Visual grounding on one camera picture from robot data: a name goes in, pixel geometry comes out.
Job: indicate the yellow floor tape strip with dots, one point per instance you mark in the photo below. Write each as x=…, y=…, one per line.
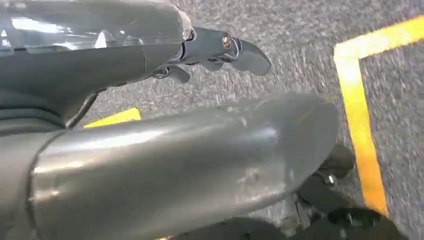
x=116, y=117

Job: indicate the black robot left leg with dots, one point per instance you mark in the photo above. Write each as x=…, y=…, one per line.
x=334, y=198

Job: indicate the wide orange-yellow floor tape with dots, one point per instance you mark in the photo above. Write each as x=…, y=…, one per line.
x=359, y=116

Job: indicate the ribbed grey left arm sleeve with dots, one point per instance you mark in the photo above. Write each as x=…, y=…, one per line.
x=23, y=114

